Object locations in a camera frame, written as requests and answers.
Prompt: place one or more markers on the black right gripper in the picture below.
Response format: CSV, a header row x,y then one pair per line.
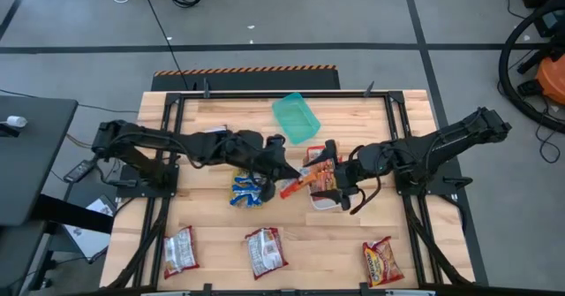
x,y
346,179

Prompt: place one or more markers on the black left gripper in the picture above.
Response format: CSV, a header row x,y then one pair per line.
x,y
256,161

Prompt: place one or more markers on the orange Maruchan noodle pack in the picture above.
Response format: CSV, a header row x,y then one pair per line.
x,y
326,183
298,185
324,168
314,154

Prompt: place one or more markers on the teal plastic bin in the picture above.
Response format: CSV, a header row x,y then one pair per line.
x,y
296,119

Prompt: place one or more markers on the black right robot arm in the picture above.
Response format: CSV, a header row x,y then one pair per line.
x,y
441,148

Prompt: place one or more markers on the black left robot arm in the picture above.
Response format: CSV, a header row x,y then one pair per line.
x,y
145,139

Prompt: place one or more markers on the white plastic bin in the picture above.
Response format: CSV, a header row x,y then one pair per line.
x,y
324,204

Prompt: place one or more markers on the blue snack bag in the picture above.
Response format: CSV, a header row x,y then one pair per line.
x,y
240,172

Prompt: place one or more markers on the black hazard-striped floor mat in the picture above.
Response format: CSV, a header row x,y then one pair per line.
x,y
247,80

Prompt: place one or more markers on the silver aluminium bar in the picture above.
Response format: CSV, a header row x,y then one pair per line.
x,y
410,293
165,293

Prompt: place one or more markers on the white paper sheet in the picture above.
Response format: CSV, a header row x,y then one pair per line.
x,y
88,238

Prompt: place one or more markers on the black power adapter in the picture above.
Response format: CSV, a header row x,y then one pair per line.
x,y
79,171

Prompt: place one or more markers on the black desk crossbar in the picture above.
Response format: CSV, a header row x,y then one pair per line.
x,y
70,212

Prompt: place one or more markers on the orange vacuum cleaner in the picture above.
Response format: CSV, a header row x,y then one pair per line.
x,y
554,79

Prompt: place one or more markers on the black desk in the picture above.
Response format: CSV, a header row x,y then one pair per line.
x,y
31,163

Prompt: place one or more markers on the white cylinder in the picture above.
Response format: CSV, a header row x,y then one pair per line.
x,y
17,121

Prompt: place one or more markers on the black desk base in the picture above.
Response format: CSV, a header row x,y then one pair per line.
x,y
17,252

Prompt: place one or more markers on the black device blue screen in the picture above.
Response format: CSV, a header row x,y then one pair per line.
x,y
552,22

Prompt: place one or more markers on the small black desk device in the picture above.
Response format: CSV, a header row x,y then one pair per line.
x,y
6,130

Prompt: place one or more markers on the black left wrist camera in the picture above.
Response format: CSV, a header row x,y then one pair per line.
x,y
276,141

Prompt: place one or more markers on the black metal table frame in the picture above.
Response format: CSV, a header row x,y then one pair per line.
x,y
178,110

